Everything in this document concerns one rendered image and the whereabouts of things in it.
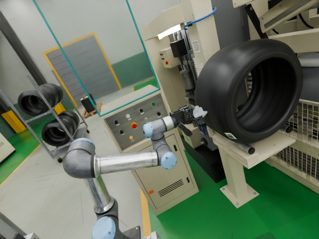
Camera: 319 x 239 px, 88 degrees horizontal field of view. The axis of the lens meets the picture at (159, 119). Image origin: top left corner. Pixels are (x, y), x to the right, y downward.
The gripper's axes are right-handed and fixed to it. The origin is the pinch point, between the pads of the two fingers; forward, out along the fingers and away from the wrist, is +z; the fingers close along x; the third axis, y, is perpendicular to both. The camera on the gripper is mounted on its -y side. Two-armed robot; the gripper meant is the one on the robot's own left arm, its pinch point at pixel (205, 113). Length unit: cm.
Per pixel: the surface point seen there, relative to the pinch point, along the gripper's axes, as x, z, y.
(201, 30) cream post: 25, 19, 42
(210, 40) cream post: 24.8, 24.4, 35.5
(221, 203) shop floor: 30, 20, -118
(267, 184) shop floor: 23, 70, -112
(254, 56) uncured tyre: -11.7, 22.7, 24.8
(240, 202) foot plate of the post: 20, 35, -115
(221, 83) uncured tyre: -8.3, 6.2, 16.2
